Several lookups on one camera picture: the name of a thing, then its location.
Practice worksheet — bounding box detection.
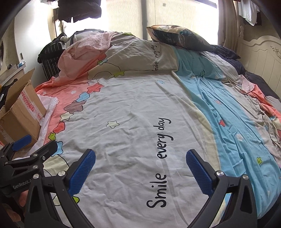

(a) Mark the dark patterned pillow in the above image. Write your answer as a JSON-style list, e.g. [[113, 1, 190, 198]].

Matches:
[[146, 25, 214, 51]]

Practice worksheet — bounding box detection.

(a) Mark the brown cardboard box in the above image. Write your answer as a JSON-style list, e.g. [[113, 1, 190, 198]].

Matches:
[[1, 69, 46, 146]]

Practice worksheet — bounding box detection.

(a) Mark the pink crumpled blanket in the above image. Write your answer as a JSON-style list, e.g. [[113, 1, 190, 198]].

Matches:
[[57, 31, 119, 82]]

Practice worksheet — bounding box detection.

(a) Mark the cartoon printed bed sheet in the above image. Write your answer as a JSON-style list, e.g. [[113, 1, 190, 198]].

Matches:
[[36, 34, 280, 227]]

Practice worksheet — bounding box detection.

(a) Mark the white dresser desk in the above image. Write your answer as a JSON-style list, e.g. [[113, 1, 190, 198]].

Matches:
[[1, 61, 26, 86]]

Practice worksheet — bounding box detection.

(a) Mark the black striped suitcase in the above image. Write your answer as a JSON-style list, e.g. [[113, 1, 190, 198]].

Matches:
[[37, 33, 66, 81]]

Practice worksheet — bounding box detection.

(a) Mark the white plastic bag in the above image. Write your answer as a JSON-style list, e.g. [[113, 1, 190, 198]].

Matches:
[[27, 95, 59, 155]]

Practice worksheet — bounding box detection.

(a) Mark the clothes pile on bed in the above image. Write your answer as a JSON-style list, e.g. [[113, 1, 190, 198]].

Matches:
[[202, 45, 280, 166]]

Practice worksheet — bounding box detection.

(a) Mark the cream bed headboard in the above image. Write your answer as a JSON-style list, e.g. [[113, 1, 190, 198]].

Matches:
[[237, 36, 281, 96]]

